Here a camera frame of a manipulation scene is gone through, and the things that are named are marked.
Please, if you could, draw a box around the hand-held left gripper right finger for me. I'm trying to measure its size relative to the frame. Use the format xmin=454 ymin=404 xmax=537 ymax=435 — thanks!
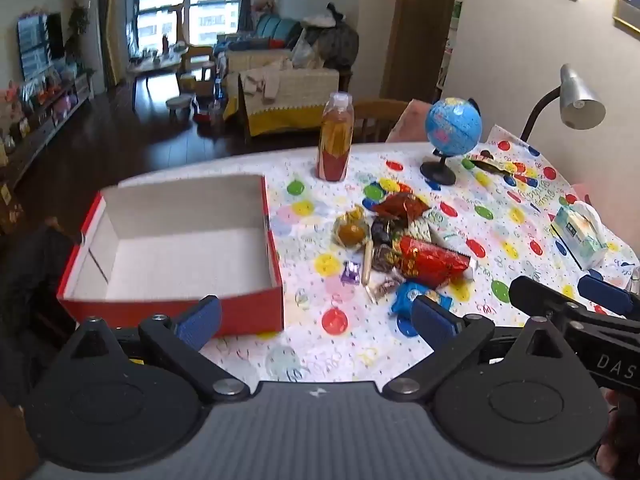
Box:
xmin=382 ymin=296 xmax=581 ymax=404

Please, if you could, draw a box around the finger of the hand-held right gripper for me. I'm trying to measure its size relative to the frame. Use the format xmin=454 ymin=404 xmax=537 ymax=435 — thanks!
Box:
xmin=509 ymin=276 xmax=581 ymax=319
xmin=577 ymin=272 xmax=640 ymax=319

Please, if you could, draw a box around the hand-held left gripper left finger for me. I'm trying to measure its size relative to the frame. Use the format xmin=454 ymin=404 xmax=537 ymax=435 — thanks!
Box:
xmin=54 ymin=296 xmax=251 ymax=404

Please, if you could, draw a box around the blue snack packet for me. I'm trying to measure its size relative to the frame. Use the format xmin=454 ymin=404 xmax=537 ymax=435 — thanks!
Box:
xmin=391 ymin=281 xmax=453 ymax=317

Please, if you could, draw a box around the clear snack packet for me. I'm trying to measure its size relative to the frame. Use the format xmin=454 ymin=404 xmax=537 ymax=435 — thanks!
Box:
xmin=365 ymin=272 xmax=406 ymax=305

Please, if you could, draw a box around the large red snack packet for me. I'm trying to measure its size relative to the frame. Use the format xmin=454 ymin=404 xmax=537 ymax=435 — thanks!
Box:
xmin=392 ymin=235 xmax=476 ymax=290

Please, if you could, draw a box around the red cardboard box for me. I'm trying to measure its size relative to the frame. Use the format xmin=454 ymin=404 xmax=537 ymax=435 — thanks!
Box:
xmin=56 ymin=174 xmax=285 ymax=337

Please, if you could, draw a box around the brown round cake snack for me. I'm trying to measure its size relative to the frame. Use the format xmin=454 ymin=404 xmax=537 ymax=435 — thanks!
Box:
xmin=371 ymin=244 xmax=401 ymax=273

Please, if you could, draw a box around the green white snack packet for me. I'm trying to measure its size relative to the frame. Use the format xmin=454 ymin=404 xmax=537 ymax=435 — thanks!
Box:
xmin=407 ymin=215 xmax=436 ymax=243

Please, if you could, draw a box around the black snack packet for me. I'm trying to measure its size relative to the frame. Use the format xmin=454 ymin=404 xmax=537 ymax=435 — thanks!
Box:
xmin=370 ymin=216 xmax=408 ymax=247

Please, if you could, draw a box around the dark red snack packet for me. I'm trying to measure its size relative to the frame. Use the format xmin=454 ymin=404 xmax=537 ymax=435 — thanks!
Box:
xmin=372 ymin=192 xmax=432 ymax=222

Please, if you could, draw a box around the person's right hand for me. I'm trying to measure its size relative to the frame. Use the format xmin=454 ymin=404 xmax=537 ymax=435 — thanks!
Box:
xmin=595 ymin=389 xmax=640 ymax=477

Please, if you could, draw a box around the balloon print tablecloth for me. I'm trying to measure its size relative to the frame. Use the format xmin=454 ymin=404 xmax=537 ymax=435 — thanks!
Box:
xmin=197 ymin=125 xmax=640 ymax=386

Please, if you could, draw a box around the teal tissue pack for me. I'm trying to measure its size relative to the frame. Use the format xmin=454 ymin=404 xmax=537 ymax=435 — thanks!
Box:
xmin=550 ymin=199 xmax=610 ymax=271

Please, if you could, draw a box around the beige stick snack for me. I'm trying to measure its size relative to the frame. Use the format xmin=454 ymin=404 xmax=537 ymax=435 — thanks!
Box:
xmin=361 ymin=240 xmax=376 ymax=286

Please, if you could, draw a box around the braised egg packet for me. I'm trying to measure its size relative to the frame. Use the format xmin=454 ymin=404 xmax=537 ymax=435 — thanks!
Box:
xmin=332 ymin=215 xmax=373 ymax=250

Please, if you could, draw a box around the dark torn wrapper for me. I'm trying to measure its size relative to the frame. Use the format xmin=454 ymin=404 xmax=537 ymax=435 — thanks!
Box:
xmin=462 ymin=154 xmax=518 ymax=176

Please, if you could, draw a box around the dark chair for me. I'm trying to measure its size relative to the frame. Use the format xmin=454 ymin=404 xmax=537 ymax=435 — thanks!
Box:
xmin=0 ymin=220 xmax=76 ymax=401

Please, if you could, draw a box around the blue desk globe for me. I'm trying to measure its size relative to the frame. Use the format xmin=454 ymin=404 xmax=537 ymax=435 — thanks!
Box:
xmin=420 ymin=97 xmax=483 ymax=186

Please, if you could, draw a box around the orange drink bottle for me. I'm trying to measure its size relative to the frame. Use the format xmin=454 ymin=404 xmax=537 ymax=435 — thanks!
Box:
xmin=316 ymin=92 xmax=355 ymax=182

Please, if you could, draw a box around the pink cloth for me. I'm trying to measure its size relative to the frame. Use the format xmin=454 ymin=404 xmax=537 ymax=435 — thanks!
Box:
xmin=385 ymin=100 xmax=436 ymax=145

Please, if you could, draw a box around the silver desk lamp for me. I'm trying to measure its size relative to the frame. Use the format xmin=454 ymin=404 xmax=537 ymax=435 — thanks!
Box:
xmin=520 ymin=64 xmax=607 ymax=143

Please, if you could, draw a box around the wooden dining chair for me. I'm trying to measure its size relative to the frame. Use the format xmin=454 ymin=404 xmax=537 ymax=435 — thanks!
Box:
xmin=352 ymin=99 xmax=411 ymax=145

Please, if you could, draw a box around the white stool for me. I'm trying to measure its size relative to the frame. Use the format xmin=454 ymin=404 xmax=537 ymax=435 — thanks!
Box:
xmin=166 ymin=94 xmax=196 ymax=121

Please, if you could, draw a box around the small wooden chair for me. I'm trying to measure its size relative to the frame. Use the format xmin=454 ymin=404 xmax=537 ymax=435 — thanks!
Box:
xmin=175 ymin=45 xmax=218 ymax=98

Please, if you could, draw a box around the television cabinet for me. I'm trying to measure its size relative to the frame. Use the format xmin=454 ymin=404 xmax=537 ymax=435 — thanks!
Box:
xmin=0 ymin=70 xmax=96 ymax=181

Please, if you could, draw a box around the wooden coffee table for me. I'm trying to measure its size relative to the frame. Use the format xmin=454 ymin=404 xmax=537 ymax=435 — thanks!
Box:
xmin=125 ymin=50 xmax=186 ymax=111

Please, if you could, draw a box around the bookshelf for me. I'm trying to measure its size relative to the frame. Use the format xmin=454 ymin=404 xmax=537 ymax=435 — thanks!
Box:
xmin=435 ymin=0 xmax=466 ymax=91

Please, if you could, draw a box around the framed picture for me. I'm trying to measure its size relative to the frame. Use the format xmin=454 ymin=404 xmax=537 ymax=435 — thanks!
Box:
xmin=612 ymin=0 xmax=640 ymax=36

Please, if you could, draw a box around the black bag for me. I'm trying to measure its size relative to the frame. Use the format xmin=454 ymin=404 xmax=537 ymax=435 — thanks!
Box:
xmin=305 ymin=2 xmax=361 ymax=68

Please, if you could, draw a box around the teal sofa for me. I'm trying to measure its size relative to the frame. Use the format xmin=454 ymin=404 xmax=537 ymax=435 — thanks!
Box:
xmin=215 ymin=12 xmax=306 ymax=53

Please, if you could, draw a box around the potted plant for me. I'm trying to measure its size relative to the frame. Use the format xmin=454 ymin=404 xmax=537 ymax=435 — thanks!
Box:
xmin=65 ymin=0 xmax=93 ymax=68

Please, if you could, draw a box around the television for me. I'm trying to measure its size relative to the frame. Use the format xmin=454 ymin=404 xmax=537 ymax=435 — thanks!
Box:
xmin=17 ymin=12 xmax=66 ymax=81

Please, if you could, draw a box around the window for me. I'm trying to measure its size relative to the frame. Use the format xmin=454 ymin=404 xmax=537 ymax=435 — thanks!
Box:
xmin=125 ymin=0 xmax=241 ymax=46

